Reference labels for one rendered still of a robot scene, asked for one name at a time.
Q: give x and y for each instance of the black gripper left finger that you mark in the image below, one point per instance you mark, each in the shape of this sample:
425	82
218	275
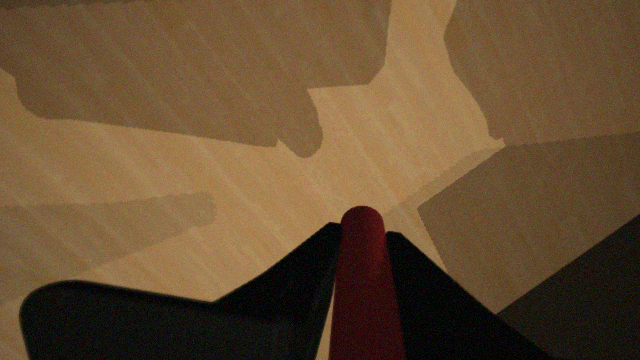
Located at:
278	315

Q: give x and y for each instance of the red peg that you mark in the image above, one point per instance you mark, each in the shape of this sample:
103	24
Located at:
365	319

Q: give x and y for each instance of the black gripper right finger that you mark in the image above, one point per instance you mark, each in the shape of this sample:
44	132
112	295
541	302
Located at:
442	321

